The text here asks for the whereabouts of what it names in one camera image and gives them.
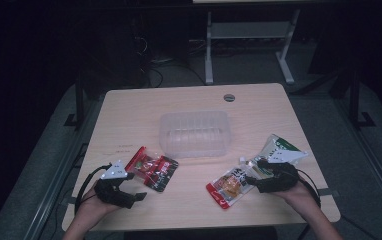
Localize red black snack packet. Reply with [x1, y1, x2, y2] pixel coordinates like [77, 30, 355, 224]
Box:
[124, 145, 180, 193]

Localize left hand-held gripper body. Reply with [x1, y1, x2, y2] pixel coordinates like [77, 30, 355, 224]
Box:
[93, 160, 137, 210]

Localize person's left hand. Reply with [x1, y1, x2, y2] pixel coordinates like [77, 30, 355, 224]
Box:
[74, 179, 122, 219]

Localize person's right hand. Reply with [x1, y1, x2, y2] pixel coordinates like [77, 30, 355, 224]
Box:
[272, 178, 321, 214]

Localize white metal table frame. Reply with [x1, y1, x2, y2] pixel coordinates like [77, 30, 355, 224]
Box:
[204, 9, 302, 86]

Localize clear plastic container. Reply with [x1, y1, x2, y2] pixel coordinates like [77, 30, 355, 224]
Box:
[158, 110, 232, 160]

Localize grey tape strip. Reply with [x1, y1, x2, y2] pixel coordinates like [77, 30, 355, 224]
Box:
[60, 195, 84, 207]
[316, 187, 340, 198]

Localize green white snack packet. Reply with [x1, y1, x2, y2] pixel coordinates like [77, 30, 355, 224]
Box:
[253, 133, 308, 168]

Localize black metal stand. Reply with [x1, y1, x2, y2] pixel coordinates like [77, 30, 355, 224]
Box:
[347, 66, 377, 129]
[63, 76, 87, 130]

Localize metal floor rail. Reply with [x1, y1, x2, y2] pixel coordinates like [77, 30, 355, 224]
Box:
[22, 96, 104, 240]
[332, 98, 382, 216]

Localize black floor cables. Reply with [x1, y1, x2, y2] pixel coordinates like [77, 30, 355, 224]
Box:
[135, 34, 207, 88]

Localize orange snack packet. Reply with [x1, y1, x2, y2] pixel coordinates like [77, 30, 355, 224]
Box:
[205, 156, 273, 210]

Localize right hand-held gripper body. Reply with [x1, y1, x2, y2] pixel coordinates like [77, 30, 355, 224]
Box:
[254, 149, 309, 194]

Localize left hand-held gripper cable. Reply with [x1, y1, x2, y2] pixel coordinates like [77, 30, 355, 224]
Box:
[74, 163, 113, 214]

